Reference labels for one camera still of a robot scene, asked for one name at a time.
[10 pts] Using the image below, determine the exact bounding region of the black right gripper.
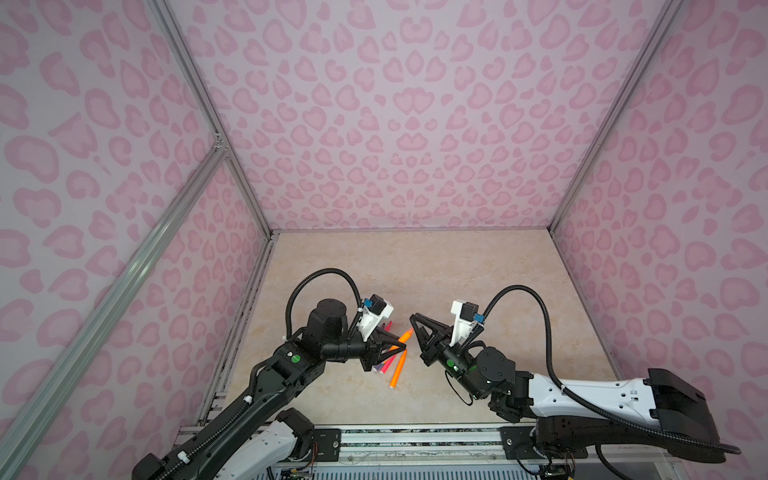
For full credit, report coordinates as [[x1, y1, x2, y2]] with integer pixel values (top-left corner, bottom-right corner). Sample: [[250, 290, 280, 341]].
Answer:
[[406, 319, 488, 404]]

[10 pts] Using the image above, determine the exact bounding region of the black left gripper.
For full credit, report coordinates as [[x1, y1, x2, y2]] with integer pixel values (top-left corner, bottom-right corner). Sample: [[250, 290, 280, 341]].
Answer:
[[321, 323, 404, 367]]

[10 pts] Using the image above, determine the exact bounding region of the orange pen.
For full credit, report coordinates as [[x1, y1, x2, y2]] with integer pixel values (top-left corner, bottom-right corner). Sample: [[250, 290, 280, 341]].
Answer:
[[389, 350, 408, 389]]

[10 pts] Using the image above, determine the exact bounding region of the orange pen cap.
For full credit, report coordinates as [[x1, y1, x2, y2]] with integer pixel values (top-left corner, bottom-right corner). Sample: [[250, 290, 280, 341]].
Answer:
[[398, 328, 414, 343]]

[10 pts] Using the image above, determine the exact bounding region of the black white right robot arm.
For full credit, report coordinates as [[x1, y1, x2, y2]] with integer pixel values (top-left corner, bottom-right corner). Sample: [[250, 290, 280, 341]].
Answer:
[[410, 313, 730, 464]]

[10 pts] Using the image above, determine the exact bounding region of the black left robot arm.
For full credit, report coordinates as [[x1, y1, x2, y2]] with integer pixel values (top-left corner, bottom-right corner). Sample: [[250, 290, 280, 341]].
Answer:
[[131, 295, 405, 479]]

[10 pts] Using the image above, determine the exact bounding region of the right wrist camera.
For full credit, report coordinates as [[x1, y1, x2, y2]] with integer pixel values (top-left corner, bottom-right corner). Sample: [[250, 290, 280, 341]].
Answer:
[[449, 300, 485, 347]]

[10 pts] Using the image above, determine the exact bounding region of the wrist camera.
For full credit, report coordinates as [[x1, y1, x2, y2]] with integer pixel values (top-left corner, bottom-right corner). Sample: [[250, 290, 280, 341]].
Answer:
[[449, 300, 485, 347], [357, 294, 394, 342]]

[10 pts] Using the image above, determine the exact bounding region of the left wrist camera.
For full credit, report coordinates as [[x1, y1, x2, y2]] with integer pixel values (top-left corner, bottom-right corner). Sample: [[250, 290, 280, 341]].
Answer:
[[357, 294, 394, 342]]

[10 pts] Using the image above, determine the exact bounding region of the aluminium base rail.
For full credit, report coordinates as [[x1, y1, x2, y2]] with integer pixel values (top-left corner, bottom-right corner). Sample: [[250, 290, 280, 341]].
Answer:
[[161, 422, 691, 480]]

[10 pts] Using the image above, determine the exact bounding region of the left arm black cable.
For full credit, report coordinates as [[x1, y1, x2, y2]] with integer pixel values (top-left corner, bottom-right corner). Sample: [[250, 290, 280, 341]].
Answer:
[[130, 267, 365, 480]]

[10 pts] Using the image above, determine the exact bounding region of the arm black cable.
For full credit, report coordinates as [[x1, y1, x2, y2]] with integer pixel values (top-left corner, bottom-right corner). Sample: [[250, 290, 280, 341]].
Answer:
[[479, 284, 742, 480], [130, 267, 365, 480]]

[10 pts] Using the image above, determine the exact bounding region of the aluminium diagonal wall bar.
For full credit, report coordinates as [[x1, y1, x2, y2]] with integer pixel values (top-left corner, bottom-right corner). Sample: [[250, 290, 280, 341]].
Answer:
[[1, 145, 227, 479]]

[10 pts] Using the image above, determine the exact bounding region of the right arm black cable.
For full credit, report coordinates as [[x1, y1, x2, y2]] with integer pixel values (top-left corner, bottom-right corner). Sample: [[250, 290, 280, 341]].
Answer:
[[479, 284, 742, 480]]

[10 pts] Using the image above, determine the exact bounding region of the aluminium corner post left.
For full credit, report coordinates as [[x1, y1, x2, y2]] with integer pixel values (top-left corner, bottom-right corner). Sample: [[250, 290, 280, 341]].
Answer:
[[145, 0, 273, 239]]

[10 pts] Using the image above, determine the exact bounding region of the aluminium corner post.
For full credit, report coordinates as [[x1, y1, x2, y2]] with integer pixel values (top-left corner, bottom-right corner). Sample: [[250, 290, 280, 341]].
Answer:
[[547, 0, 688, 237], [145, 0, 273, 239]]

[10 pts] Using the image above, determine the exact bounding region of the aluminium corner post right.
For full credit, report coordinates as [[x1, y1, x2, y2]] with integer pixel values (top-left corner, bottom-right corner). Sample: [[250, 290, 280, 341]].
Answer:
[[547, 0, 688, 237]]

